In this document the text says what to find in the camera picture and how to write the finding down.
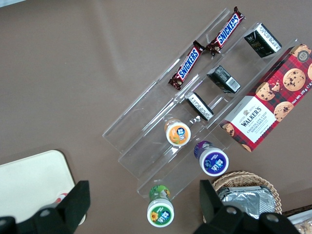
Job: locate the Snickers chocolate bar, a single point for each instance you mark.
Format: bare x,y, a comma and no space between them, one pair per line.
187,65
228,29

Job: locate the clear cookie packet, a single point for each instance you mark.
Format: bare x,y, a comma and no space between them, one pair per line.
304,228

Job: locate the light wicker basket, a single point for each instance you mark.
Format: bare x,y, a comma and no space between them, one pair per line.
246,177

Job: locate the green yogurt bottle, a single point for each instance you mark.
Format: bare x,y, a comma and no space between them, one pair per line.
160,212

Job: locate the small black carton box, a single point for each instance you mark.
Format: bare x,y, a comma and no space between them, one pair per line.
198,106
263,40
224,79

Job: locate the cream plastic tray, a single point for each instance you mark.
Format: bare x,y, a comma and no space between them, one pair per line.
29,180

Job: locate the red Walkers shortbread box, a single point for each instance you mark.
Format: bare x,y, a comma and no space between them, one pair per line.
265,102

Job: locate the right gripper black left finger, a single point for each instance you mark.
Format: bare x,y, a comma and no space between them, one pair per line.
73,204

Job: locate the orange yogurt bottle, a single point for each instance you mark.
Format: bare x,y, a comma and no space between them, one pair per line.
178,133

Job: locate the aluminium foil tray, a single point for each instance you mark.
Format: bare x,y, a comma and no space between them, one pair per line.
246,200

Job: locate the purple yogurt bottle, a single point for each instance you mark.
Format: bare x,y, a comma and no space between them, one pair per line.
213,162

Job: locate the clear acrylic tiered stand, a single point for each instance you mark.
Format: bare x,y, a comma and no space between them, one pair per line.
146,136

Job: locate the white plastic bin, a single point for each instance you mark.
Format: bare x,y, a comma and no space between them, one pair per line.
298,215

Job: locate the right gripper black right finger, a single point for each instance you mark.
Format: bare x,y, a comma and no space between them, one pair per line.
212,207

